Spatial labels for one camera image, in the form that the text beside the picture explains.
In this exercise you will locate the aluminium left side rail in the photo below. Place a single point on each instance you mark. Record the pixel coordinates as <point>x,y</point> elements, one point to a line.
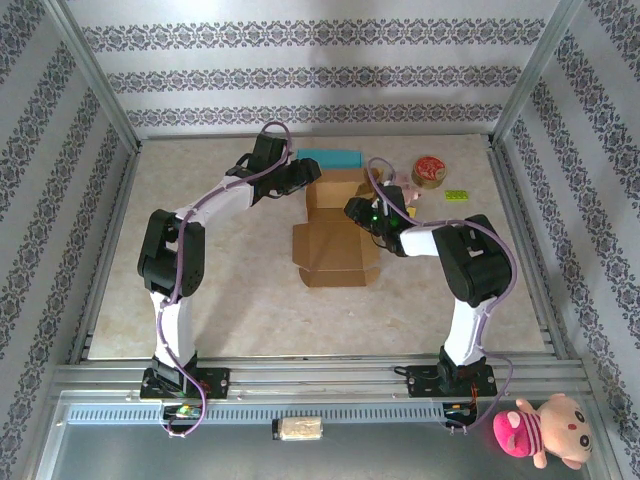
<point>111,250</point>

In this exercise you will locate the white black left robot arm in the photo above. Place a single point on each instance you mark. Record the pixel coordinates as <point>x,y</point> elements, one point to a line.
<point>170,260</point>

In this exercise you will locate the aluminium back rail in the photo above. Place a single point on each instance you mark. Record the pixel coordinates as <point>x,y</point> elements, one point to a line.
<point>400,135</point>

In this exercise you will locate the green building brick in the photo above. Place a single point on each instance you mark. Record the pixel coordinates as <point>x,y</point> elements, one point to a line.
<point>457,195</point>

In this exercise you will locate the left circuit board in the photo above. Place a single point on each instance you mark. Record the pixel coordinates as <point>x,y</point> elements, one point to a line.
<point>182,411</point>

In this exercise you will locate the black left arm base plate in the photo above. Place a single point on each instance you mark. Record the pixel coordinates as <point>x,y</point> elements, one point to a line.
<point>217,382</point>

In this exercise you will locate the beige plush pig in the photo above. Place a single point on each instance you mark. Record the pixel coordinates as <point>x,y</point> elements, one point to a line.
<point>565,430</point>

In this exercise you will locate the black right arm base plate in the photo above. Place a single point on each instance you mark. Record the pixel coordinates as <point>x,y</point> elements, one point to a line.
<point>425,382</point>

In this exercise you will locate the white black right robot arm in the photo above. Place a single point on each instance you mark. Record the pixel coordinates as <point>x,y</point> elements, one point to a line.
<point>475,265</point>

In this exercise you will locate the right circuit board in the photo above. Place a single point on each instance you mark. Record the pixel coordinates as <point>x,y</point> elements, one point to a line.
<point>457,411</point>

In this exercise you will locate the pink plastic toy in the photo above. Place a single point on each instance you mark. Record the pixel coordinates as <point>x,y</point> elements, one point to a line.
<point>412,194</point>

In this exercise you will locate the brown cardboard box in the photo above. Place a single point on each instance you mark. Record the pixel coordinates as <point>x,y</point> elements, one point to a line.
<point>330,245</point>

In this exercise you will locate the aluminium frame post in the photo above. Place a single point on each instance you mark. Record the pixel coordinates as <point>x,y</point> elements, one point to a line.
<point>95,75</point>
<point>532,75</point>

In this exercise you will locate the round red gold tin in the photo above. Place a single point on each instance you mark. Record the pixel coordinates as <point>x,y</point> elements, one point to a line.
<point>429,170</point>

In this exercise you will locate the aluminium front rail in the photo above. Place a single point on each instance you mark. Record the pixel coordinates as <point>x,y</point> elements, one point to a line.
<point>320,380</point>

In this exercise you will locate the aluminium right frame post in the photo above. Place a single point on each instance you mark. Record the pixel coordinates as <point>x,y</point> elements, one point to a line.
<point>532,75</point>

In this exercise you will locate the aluminium rail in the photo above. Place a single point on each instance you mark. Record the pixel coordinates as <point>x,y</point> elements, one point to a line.
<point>111,250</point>
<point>320,380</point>
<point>515,200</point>
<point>400,135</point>

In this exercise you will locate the aluminium right side rail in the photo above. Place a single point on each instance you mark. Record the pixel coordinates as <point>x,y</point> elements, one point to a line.
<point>515,200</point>

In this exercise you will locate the circuit board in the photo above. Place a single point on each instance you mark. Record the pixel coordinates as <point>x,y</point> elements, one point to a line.
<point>182,411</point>
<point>457,411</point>

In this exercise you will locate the aluminium left frame post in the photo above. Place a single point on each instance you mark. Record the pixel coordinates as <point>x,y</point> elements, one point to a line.
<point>95,75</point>

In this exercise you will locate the white blue paper box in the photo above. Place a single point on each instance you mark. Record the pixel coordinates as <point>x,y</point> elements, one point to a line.
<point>330,158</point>

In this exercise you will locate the grey metal tray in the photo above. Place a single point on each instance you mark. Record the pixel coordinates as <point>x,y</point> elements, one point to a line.
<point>200,460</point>

